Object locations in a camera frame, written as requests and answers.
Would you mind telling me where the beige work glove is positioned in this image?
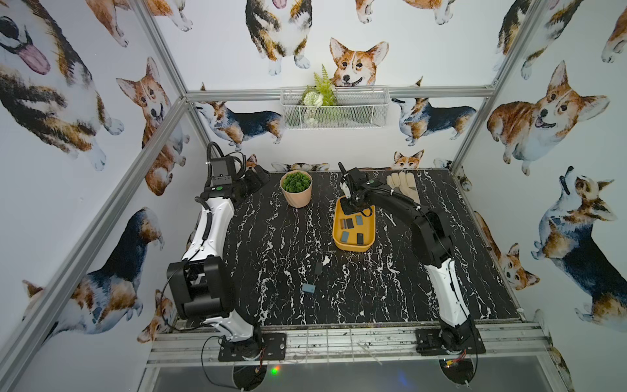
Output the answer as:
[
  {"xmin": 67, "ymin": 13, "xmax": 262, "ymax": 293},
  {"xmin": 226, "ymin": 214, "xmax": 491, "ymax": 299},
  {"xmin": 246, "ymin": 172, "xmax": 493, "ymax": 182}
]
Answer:
[{"xmin": 386, "ymin": 171, "xmax": 421, "ymax": 204}]

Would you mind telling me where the artificial fern with white flower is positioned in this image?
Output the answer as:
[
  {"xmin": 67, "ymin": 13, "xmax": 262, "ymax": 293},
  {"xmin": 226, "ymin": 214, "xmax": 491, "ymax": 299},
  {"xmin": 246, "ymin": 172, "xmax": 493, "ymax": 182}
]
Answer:
[{"xmin": 300, "ymin": 65, "xmax": 337, "ymax": 127}]

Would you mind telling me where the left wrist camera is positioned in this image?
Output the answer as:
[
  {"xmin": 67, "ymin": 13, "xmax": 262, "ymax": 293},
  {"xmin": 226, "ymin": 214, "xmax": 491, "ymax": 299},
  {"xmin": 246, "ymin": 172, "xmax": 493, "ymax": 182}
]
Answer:
[{"xmin": 208, "ymin": 155, "xmax": 238, "ymax": 180}]

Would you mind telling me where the brown eraser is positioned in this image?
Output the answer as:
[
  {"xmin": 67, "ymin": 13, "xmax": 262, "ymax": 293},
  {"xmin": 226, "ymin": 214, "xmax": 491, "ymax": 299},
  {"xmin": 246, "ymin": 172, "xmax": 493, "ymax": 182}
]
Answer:
[{"xmin": 341, "ymin": 219, "xmax": 354, "ymax": 230}]

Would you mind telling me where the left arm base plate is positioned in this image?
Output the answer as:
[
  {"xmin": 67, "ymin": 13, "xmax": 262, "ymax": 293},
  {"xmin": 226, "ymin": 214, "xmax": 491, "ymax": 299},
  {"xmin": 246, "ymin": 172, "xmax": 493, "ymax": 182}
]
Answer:
[{"xmin": 218, "ymin": 333, "xmax": 287, "ymax": 362}]

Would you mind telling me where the pink pot with green plant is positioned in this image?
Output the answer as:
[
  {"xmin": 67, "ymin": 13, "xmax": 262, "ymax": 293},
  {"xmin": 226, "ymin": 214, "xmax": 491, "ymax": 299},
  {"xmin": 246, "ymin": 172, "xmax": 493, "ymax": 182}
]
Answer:
[{"xmin": 280, "ymin": 170, "xmax": 313, "ymax": 208}]

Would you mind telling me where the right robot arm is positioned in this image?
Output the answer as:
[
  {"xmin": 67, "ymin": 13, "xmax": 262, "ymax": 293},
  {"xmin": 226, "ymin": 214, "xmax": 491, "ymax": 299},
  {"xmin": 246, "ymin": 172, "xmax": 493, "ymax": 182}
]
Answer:
[{"xmin": 339, "ymin": 164, "xmax": 481, "ymax": 354}]

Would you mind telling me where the yellow storage box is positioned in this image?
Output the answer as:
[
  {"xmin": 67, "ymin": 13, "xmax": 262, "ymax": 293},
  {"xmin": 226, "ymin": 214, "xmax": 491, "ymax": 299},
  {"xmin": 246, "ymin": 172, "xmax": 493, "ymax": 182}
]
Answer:
[{"xmin": 332, "ymin": 196, "xmax": 376, "ymax": 253}]

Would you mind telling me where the white wire wall basket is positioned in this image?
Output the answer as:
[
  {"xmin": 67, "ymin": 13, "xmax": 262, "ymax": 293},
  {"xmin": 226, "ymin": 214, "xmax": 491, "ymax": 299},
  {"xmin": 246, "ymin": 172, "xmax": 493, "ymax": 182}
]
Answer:
[{"xmin": 280, "ymin": 87, "xmax": 391, "ymax": 129}]

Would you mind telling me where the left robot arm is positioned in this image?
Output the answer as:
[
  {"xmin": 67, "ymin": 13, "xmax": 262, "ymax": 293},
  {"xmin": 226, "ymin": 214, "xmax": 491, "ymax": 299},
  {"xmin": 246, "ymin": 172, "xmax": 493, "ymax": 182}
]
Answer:
[{"xmin": 167, "ymin": 166, "xmax": 269, "ymax": 344}]

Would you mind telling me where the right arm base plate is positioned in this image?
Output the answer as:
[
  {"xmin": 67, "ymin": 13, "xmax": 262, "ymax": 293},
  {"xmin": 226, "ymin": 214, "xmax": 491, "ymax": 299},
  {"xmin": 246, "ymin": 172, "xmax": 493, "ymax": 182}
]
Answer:
[{"xmin": 415, "ymin": 328, "xmax": 487, "ymax": 356}]

